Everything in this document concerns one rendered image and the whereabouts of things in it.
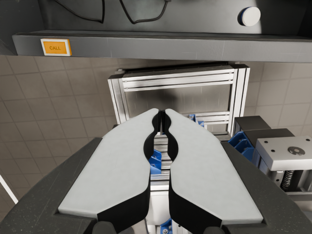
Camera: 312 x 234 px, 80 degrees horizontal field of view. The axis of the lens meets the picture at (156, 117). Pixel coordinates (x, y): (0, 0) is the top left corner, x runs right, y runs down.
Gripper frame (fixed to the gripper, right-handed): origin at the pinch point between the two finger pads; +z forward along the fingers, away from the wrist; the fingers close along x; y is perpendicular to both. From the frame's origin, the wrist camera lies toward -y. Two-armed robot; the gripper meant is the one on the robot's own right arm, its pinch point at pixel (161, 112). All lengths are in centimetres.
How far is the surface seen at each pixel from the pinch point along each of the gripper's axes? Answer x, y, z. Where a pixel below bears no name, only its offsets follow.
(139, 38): -4.6, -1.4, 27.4
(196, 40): 6.2, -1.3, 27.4
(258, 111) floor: 76, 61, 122
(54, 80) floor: -81, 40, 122
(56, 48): -20.6, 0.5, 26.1
